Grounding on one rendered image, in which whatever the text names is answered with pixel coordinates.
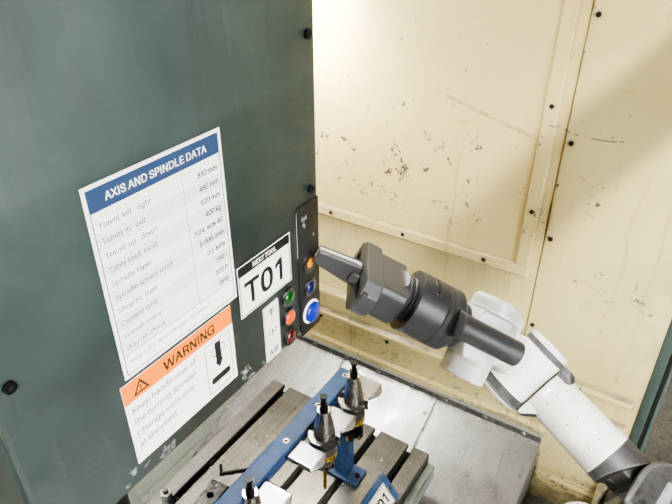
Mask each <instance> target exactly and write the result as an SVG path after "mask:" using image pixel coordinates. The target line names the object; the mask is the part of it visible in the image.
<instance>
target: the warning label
mask: <svg viewBox="0 0 672 504"><path fill-rule="evenodd" d="M237 376H238V372H237V363H236V354H235V345H234V337H233V328H232V319H231V310H230V305H229V306H228V307H226V308H225V309H224V310H222V311H221V312H220V313H219V314H217V315H216V316H215V317H213V318H212V319H211V320H209V321H208V322H207V323H205V324H204V325H203V326H202V327H200V328H199V329H198V330H196V331H195V332H194V333H192V334H191V335H190V336H189V337H187V338H186V339H185V340H183V341H182V342H181V343H179V344H178V345H177V346H175V347H174V348H173V349H172V350H170V351H169V352H168V353H166V354H165V355H164V356H162V357H161V358H160V359H158V360H157V361H156V362H155V363H153V364H152V365H151V366H149V367H148V368H147V369H145V370H144V371H143V372H142V373H140V374H139V375H138V376H136V377H135V378H134V379H132V380H131V381H130V382H128V383H127V384H126V385H125V386H123V387H122V388H121V389H120V392H121V396H122V400H123V404H124V408H125V412H126V416H127V420H128V424H129V428H130V431H131V435H132V439H133V443H134V447H135V451H136V455H137V459H138V463H139V464H140V463H141V462H142V461H143V460H144V459H145V458H147V457H148V456H149V455H150V454H151V453H152V452H153V451H154V450H155V449H157V448H158V447H159V446H160V445H161V444H162V443H163V442H164V441H165V440H167V439H168V438H169V437H170V436H171V435H172V434H173V433H174V432H175V431H177V430H178V429H179V428H180V427H181V426H182V425H183V424H184V423H185V422H187V421H188V420H189V419H190V418H191V417H192V416H193V415H194V414H195V413H197V412H198V411H199V410H200V409H201V408H202V407H203V406H204V405H205V404H207V403H208V402H209V401H210V400H211V399H212V398H213V397H214V396H215V395H217V394H218V393H219V392H220V391H221V390H222V389H223V388H224V387H225V386H227V385H228V384H229V383H230V382H231V381H232V380H233V379H234V378H235V377H237Z"/></svg>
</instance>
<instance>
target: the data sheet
mask: <svg viewBox="0 0 672 504"><path fill-rule="evenodd" d="M79 194H80V198H81V202H82V206H83V211H84V215H85V219H86V223H87V227H88V231H89V235H90V239H91V243H92V247H93V251H94V256H95V260H96V264H97V268H98V272H99V276H100V280H101V284H102V288H103V292H104V296H105V300H106V305H107V309H108V313H109V317H110V321H111V325H112V329H113V333H114V337H115V341H116V345H117V350H118V354H119V358H120V362H121V366H122V370H123V374H124V378H125V381H127V380H128V379H129V378H131V377H132V376H133V375H135V374H136V373H137V372H139V371H140V370H141V369H143V368H144V367H145V366H146V365H148V364H149V363H150V362H152V361H153V360H154V359H156V358H157V357H158V356H160V355H161V354H162V353H164V352H165V351H166V350H168V349H169V348H170V347H171V346H173V345H174V344H175V343H177V342H178V341H179V340H181V339H182V338H183V337H185V336H186V335H187V334H189V333H190V332H191V331H192V330H194V329H195V328H196V327H198V326H199V325H200V324H202V323H203V322H204V321H206V320H207V319H208V318H210V317H211V316H212V315H213V314H215V313H216V312H217V311H219V310H220V309H221V308H223V307H224V306H225V305H227V304H228V303H229V302H231V301H232V300H233V299H235V298H236V297H237V292H236V283H235V273H234V263H233V254H232V244H231V235H230V225H229V216H228V206H227V197H226V187H225V178H224V168H223V158H222V149H221V139H220V130H219V127H217V128H215V129H213V130H211V131H208V132H206V133H204V134H202V135H200V136H197V137H195V138H193V139H191V140H188V141H186V142H184V143H182V144H180V145H177V146H175V147H173V148H171V149H168V150H166V151H164V152H162V153H160V154H157V155H155V156H153V157H151V158H148V159H146V160H144V161H142V162H139V163H137V164H135V165H133V166H131V167H128V168H126V169H124V170H122V171H119V172H117V173H115V174H113V175H111V176H108V177H106V178H104V179H102V180H99V181H97V182H95V183H93V184H91V185H88V186H86V187H84V188H82V189H79Z"/></svg>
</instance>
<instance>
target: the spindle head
mask: <svg viewBox="0 0 672 504"><path fill-rule="evenodd" d="M217 127H219V130H220V139H221V149H222V158H223V168H224V178H225V187H226V197H227V206H228V216H229V225H230V235H231V244H232V254H233V263H234V273H235V283H236V292H237V297H236V298H235V299H233V300H232V301H231V302H229V303H228V304H227V305H225V306H224V307H223V308H221V309H220V310H219V311H217V312H216V313H215V314H213V315H212V316H211V317H210V318H208V319H207V320H206V321H204V322H203V323H202V324H200V325H199V326H198V327H196V328H195V329H194V330H192V331H191V332H190V333H189V334H187V335H186V336H185V337H183V338H182V339H181V340H179V341H178V342H177V343H175V344H174V345H173V346H171V347H170V348H169V349H168V350H166V351H165V352H164V353H162V354H161V355H160V356H158V357H157V358H156V359H154V360H153V361H152V362H150V363H149V364H148V365H146V366H145V367H144V368H143V369H141V370H140V371H139V372H137V373H136V374H135V375H133V376H132V377H131V378H129V379H128V380H127V381H125V378H124V374H123V370H122V366H121V362H120V358H119V354H118V350H117V345H116V341H115V337H114V333H113V329H112V325H111V321H110V317H109V313H108V309H107V305H106V300H105V296H104V292H103V288H102V284H101V280H100V276H99V272H98V268H97V264H96V260H95V256H94V251H93V247H92V243H91V239H90V235H89V231H88V227H87V223H86V219H85V215H84V211H83V206H82V202H81V198H80V194H79V189H82V188H84V187H86V186H88V185H91V184H93V183H95V182H97V181H99V180H102V179H104V178H106V177H108V176H111V175H113V174H115V173H117V172H119V171H122V170H124V169H126V168H128V167H131V166H133V165H135V164H137V163H139V162H142V161H144V160H146V159H148V158H151V157H153V156H155V155H157V154H160V153H162V152H164V151H166V150H168V149H171V148H173V147H175V146H177V145H180V144H182V143H184V142H186V141H188V140H191V139H193V138H195V137H197V136H200V135H202V134H204V133H206V132H208V131H211V130H213V129H215V128H217ZM315 196H316V154H315V101H314V48H313V0H0V504H116V503H117V502H118V501H119V500H120V499H121V498H122V497H124V496H125V495H126V494H127V493H128V492H129V491H130V490H131V489H132V488H133V487H134V486H135V485H137V484H138V483H139V482H140V481H141V480H142V479H143V478H144V477H145V476H146V475H147V474H148V473H149V472H151V471H152V470H153V469H154V468H155V467H156V466H157V465H158V464H159V463H160V462H161V461H162V460H163V459H165V458H166V457H167V456H168V455H169V454H170V453H171V452H172V451H173V450H174V449H175V448H176V447H178V446H179V445H180V444H181V443H182V442H183V441H184V440H185V439H186V438H187V437H188V436H189V435H190V434H192V433H193V432H194V431H195V430H196V429H197V428H198V427H199V426H200V425H201V424H202V423H203V422H204V421H206V420H207V419H208V418H209V417H210V416H211V415H212V414H213V413H214V412H215V411H216V410H217V409H219V408H220V407H221V406H222V405H223V404H224V403H225V402H226V401H227V400H228V399H229V398H230V397H231V396H233V395H234V394H235V393H236V392H237V391H238V390H239V389H240V388H241V387H242V386H243V385H244V384H245V383H247V382H248V381H249V380H250V379H251V378H252V377H253V376H254V375H255V374H256V373H257V372H258V371H260V370H261V369H262V368H263V367H264V366H265V365H266V364H267V362H266V350H265V337H264V324H263V312H262V310H263V309H264V308H265V307H266V306H268V305H269V304H270V303H271V302H273V301H274V300H275V299H276V298H278V303H279V319H280V336H281V350H282V349H283V348H284V347H285V346H286V345H285V344H284V335H285V333H286V331H287V330H288V328H290V327H291V326H294V327H296V328H297V335H298V334H299V333H301V325H300V299H299V273H298V252H297V226H296V209H297V208H299V207H300V206H302V205H303V204H305V203H306V202H308V201H309V200H311V199H312V198H314V197H315ZM287 232H289V233H290V255H291V277H292V280H290V281H289V282H288V283H287V284H285V285H284V286H283V287H282V288H280V289H279V290H278V291H277V292H275V293H274V294H273V295H272V296H271V297H269V298H268V299H267V300H266V301H264V302H263V303H262V304H261V305H259V306H258V307H257V308H256V309H254V310H253V311H252V312H251V313H249V314H248V315H247V316H246V317H245V318H243V319H241V318H240V309H239V299H238V289H237V280H236V270H235V269H237V268H238V267H239V266H241V265H242V264H244V263H245V262H246V261H248V260H249V259H251V258H252V257H253V256H255V255H256V254H258V253H259V252H260V251H262V250H263V249H265V248H266V247H267V246H269V245H270V244H272V243H273V242H274V241H276V240H277V239H279V238H280V237H282V236H283V235H284V234H286V233H287ZM289 287H293V288H294V289H295V299H294V301H293V303H292V304H291V305H290V306H289V307H283V306H282V303H281V299H282V295H283V293H284V291H285V290H286V289H287V288H289ZM229 305H230V310H231V319H232V328H233V337H234V345H235V354H236V363H237V372H238V376H237V377H235V378H234V379H233V380H232V381H231V382H230V383H229V384H228V385H227V386H225V387H224V388H223V389H222V390H221V391H220V392H219V393H218V394H217V395H215V396H214V397H213V398H212V399H211V400H210V401H209V402H208V403H207V404H205V405H204V406H203V407H202V408H201V409H200V410H199V411H198V412H197V413H195V414H194V415H193V416H192V417H191V418H190V419H189V420H188V421H187V422H185V423H184V424H183V425H182V426H181V427H180V428H179V429H178V430H177V431H175V432H174V433H173V434H172V435H171V436H170V437H169V438H168V439H167V440H165V441H164V442H163V443H162V444H161V445H160V446H159V447H158V448H157V449H155V450H154V451H153V452H152V453H151V454H150V455H149V456H148V457H147V458H145V459H144V460H143V461H142V462H141V463H140V464H139V463H138V459H137V455H136V451H135V447H134V443H133V439H132V435H131V431H130V428H129V424H128V420H127V416H126V412H125V408H124V404H123V400H122V396H121V392H120V389H121V388H122V387H123V386H125V385H126V384H127V383H128V382H130V381H131V380H132V379H134V378H135V377H136V376H138V375H139V374H140V373H142V372H143V371H144V370H145V369H147V368H148V367H149V366H151V365H152V364H153V363H155V362H156V361H157V360H158V359H160V358H161V357H162V356H164V355H165V354H166V353H168V352H169V351H170V350H172V349H173V348H174V347H175V346H177V345H178V344H179V343H181V342H182V341H183V340H185V339H186V338H187V337H189V336H190V335H191V334H192V333H194V332H195V331H196V330H198V329H199V328H200V327H202V326H203V325H204V324H205V323H207V322H208V321H209V320H211V319H212V318H213V317H215V316H216V315H217V314H219V313H220V312H221V311H222V310H224V309H225V308H226V307H228V306H229ZM290 307H294V308H295V309H296V318H295V320H294V322H293V323H292V325H290V326H289V327H285V326H284V325H283V322H282V320H283V316H284V313H285V312H286V310H287V309H288V308H290Z"/></svg>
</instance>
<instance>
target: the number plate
mask: <svg viewBox="0 0 672 504"><path fill-rule="evenodd" d="M394 501H395V500H394V498H393V497H392V495H391V494H390V492H389V491H388V489H387V488H386V486H385V485H384V483H382V485H381V486H380V487H379V489H378V490H377V492H376V493H375V495H374V496H373V498H372V499H371V501H370V502H369V504H393V503H394Z"/></svg>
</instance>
